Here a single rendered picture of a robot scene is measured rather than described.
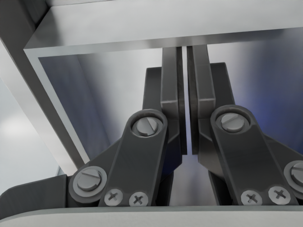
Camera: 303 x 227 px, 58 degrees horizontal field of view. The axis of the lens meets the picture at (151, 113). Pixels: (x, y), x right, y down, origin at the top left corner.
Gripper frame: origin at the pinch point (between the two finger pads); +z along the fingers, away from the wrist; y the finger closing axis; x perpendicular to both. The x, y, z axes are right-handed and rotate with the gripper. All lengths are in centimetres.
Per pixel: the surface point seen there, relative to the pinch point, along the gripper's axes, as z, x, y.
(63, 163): 4.5, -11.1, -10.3
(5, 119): 94, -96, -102
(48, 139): 4.5, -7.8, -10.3
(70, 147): 2.4, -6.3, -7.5
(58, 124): 2.4, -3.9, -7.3
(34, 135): 94, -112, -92
